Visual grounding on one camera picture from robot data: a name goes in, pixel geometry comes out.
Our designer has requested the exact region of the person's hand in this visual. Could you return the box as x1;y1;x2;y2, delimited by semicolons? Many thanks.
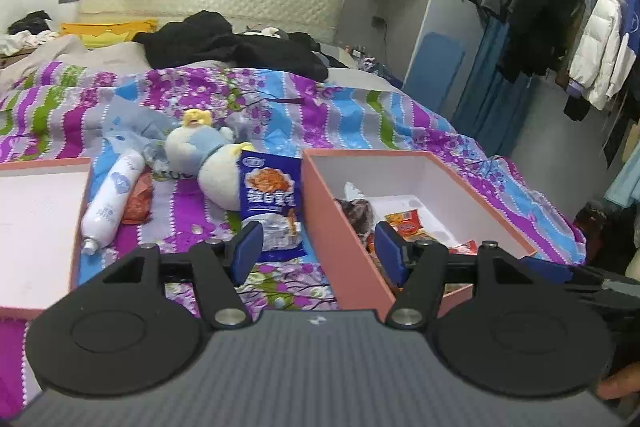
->
597;362;640;400

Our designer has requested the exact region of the orange snack packet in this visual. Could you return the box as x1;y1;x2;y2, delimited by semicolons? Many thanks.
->
385;209;435;242

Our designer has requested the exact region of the dark patterned snack packet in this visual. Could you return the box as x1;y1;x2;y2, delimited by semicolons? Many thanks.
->
335;198;374;245

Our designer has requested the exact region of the blue snack bag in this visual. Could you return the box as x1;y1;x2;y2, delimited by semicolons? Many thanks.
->
239;150;305;262

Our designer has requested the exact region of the white shrimp flavor snack bag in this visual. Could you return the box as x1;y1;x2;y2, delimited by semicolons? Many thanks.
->
344;182;366;202

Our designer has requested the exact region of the red foil snack packet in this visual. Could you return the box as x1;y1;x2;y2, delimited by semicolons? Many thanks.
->
122;171;153;225

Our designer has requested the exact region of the pink shoe box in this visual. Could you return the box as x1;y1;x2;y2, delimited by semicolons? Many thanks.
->
302;150;535;317

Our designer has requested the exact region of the white blue plush toy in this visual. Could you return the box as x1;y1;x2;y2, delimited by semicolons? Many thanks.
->
165;108;255;211

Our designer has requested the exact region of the white lotion bottle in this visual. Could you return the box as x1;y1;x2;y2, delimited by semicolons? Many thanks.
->
80;150;145;256

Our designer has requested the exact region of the light blue plastic bag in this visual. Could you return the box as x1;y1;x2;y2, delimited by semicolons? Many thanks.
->
102;95;176;172

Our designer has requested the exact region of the blue curtain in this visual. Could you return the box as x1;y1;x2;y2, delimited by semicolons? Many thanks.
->
451;17;533;157

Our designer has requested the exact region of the pink shoe box lid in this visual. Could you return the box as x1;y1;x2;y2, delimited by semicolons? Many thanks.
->
0;157;92;320

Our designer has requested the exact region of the blue board panel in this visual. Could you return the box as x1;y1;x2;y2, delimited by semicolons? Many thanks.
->
402;32;465;113

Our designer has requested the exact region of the colourful striped floral bedsheet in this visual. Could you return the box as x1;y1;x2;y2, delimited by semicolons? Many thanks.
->
1;61;586;417

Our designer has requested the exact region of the black clothes pile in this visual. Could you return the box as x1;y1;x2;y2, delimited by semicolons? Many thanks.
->
132;11;329;82

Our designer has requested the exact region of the yellow pillow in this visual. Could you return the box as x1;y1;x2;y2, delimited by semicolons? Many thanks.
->
60;20;158;50

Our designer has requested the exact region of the white puffer jacket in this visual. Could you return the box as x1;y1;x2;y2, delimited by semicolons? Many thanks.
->
568;0;639;110

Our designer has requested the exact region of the black hanging coat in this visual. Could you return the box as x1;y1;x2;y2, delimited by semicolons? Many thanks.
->
497;0;582;83

